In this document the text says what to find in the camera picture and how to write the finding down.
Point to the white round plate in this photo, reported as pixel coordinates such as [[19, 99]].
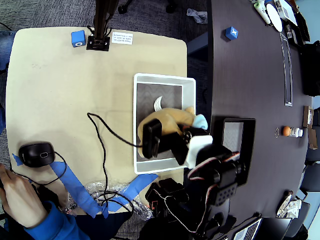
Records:
[[274, 16]]

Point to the wide blue tape strip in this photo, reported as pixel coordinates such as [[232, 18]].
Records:
[[137, 185]]

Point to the small blue tape piece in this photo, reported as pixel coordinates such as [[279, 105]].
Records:
[[17, 160]]

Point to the black plastic tray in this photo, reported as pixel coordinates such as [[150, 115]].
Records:
[[250, 150]]

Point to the tan plush toy blue feet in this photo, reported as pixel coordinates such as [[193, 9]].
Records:
[[170, 117]]

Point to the grey office chair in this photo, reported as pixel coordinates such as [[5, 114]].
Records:
[[313, 156], [305, 212], [311, 182]]

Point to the grey wave-pattern liner mat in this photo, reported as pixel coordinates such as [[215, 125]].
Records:
[[150, 95], [232, 135]]

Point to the long blue tape strip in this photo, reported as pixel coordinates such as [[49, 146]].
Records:
[[75, 187]]

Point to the black bag blue trim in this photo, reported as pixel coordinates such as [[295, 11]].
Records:
[[311, 70]]

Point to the brown cardboard box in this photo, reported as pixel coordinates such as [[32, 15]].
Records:
[[306, 117], [312, 140]]

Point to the orange mandarin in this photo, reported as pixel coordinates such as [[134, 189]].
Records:
[[286, 131]]

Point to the white tube green cap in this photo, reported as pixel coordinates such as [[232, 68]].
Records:
[[262, 12]]

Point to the white printed box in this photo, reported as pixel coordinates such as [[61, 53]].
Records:
[[286, 10]]

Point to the black webcam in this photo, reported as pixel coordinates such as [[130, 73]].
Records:
[[151, 135]]

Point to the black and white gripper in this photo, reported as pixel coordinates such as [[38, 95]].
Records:
[[180, 147]]

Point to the forearm in blue sleeve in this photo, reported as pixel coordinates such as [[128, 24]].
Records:
[[57, 225]]

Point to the person's bare hand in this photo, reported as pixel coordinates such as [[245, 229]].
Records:
[[20, 195]]

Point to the white plastic bin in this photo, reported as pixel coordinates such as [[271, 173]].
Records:
[[190, 95]]

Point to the black computer mouse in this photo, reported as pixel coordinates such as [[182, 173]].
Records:
[[37, 153]]

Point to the white printed label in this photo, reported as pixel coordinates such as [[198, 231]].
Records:
[[122, 38]]

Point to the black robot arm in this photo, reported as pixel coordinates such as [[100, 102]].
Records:
[[225, 180]]

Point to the white pill bottle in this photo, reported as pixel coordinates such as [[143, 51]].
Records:
[[296, 132]]

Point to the blue cube with O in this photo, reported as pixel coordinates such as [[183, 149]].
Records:
[[78, 37]]

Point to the grey sock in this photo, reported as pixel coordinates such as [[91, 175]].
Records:
[[197, 15]]

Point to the clear crumpled plastic wrap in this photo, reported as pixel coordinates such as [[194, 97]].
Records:
[[95, 186]]

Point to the open laptop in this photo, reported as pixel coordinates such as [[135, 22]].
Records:
[[250, 228]]

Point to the black device with orange mark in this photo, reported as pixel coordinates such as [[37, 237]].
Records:
[[167, 192]]

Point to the blue cube with X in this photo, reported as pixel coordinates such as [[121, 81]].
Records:
[[231, 32]]

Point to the crumpled white wrapper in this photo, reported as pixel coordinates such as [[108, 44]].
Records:
[[290, 207]]

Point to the black post with base plate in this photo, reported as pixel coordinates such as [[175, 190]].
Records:
[[100, 25]]

